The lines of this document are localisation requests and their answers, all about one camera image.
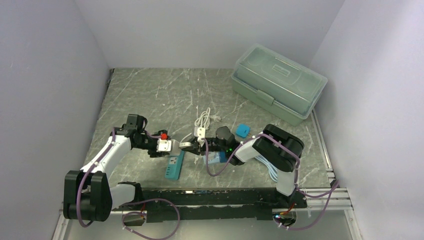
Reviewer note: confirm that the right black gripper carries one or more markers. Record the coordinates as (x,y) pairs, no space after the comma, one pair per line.
(196,148)

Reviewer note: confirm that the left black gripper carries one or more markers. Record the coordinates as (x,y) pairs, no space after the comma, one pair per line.
(153,154)

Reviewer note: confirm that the white adapter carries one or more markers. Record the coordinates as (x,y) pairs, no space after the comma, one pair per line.
(183,145)

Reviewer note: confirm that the light blue power strip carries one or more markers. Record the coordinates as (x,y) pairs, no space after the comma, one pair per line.
(213,158)

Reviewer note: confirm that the blue cube adapter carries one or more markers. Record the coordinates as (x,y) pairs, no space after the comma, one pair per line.
(222,157)

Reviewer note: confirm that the teal power strip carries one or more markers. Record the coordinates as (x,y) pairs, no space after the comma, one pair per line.
(175,162)

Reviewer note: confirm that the white blue charger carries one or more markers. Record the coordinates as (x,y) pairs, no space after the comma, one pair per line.
(243,131)

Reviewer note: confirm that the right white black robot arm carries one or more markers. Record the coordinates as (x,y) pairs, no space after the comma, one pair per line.
(281,149)

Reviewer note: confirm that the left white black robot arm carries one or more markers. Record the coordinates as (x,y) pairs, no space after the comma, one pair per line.
(87,195)

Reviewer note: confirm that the green plastic toolbox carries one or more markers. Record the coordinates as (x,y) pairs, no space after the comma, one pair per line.
(277,84)

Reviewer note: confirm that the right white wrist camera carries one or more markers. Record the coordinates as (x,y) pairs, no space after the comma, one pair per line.
(199,134)

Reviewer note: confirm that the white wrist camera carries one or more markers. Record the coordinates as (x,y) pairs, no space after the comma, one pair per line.
(164,144)
(199,134)

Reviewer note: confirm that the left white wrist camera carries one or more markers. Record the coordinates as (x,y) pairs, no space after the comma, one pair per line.
(164,144)

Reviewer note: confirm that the black base frame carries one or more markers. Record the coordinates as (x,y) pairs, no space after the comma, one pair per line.
(258,203)

